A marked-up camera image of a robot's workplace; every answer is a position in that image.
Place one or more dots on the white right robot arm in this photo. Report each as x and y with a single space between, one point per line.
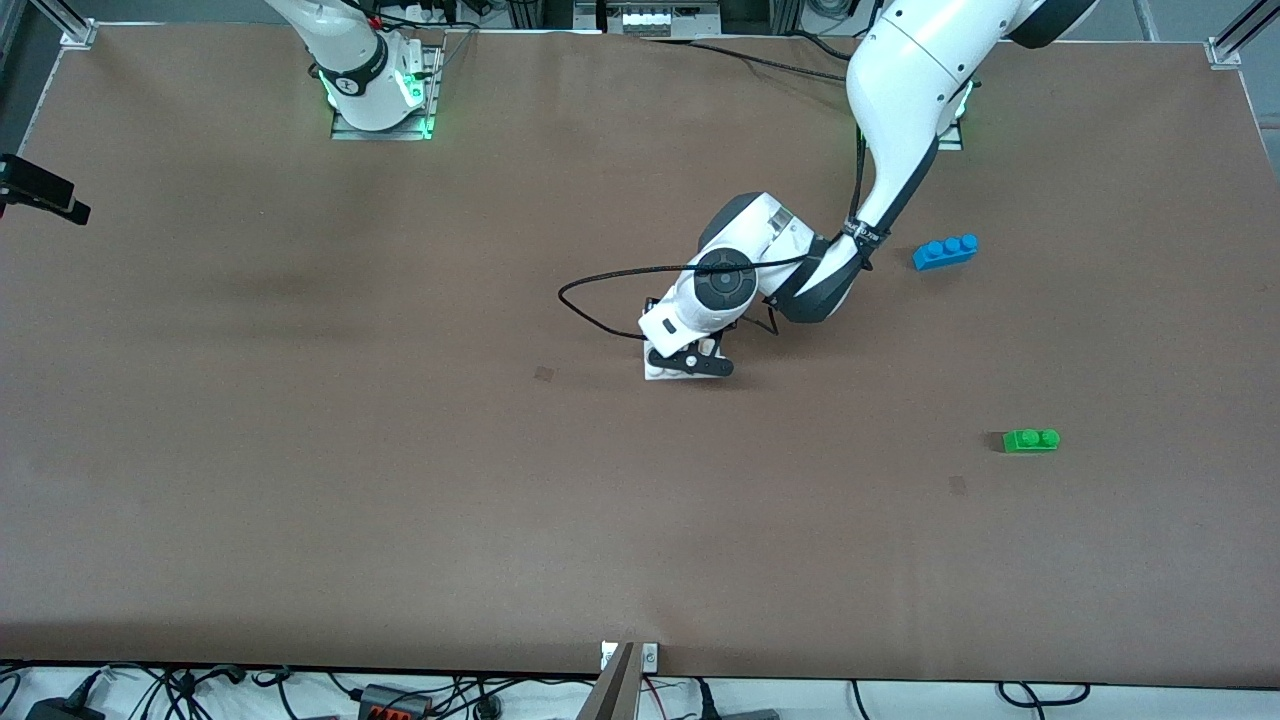
350 50

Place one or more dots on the grey camera pole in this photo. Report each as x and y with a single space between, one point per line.
612 695

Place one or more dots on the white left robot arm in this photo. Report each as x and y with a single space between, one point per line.
900 70

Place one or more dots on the black orange connector box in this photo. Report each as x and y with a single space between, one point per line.
395 705

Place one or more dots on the white studded base plate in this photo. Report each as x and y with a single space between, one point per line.
655 376

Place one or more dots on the aluminium frame post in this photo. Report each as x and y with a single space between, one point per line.
75 35
1225 50

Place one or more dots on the black power adapter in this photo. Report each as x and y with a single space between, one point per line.
60 710

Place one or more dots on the small metal bracket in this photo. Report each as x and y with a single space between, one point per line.
650 657

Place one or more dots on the green two-stud block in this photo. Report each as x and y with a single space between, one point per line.
1030 441

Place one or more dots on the white power strip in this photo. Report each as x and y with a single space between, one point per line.
648 18

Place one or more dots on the blue three-stud block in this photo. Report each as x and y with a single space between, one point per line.
945 252

